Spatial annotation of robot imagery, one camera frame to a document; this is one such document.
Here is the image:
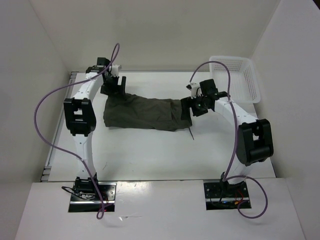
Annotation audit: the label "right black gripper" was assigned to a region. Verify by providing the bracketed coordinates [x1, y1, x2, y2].
[180, 93, 210, 120]

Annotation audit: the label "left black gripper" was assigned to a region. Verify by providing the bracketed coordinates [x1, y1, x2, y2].
[100, 74, 126, 98]

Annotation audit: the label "dark green shorts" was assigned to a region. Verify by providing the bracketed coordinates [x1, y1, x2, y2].
[103, 93, 193, 132]

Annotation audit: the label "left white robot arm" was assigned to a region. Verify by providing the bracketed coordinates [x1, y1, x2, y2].
[63, 57, 126, 200]

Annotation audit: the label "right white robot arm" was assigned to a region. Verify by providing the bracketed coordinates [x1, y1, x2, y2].
[181, 79, 274, 197]

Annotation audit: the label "white perforated plastic basket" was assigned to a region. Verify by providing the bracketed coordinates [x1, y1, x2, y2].
[209, 55, 261, 104]

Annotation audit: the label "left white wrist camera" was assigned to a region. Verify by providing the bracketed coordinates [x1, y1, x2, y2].
[109, 64, 122, 77]

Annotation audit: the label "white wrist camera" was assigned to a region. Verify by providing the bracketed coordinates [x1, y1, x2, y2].
[109, 64, 122, 77]
[186, 82, 202, 99]

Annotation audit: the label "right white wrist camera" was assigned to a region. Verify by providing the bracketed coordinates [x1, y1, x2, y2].
[186, 82, 202, 99]

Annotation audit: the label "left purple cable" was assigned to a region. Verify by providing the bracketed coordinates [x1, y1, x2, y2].
[33, 43, 121, 220]

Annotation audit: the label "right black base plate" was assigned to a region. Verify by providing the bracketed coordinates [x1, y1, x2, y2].
[203, 179, 251, 211]

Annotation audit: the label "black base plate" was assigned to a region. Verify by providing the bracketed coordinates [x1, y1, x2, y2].
[203, 179, 251, 211]
[67, 182, 117, 213]

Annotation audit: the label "aluminium table edge rail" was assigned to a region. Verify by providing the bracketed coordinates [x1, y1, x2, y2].
[40, 71, 79, 183]

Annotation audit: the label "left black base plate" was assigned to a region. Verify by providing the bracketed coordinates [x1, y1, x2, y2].
[67, 182, 117, 213]

